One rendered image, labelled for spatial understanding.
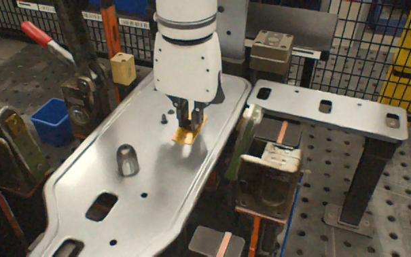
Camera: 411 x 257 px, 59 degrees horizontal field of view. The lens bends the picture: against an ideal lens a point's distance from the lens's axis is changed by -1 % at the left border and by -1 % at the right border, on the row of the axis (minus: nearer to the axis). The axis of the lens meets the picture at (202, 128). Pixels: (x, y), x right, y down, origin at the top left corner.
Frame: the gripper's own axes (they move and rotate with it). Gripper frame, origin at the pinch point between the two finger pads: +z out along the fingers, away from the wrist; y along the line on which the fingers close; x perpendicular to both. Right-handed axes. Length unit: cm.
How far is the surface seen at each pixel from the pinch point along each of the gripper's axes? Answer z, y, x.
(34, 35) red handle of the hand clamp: -10.5, -28.7, -1.0
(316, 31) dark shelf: 0.0, 15.8, 41.2
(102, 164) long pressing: 2.8, -9.4, -13.3
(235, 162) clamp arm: 0.6, 10.5, -7.5
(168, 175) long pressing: 2.8, 1.2, -11.7
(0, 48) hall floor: 102, -234, 148
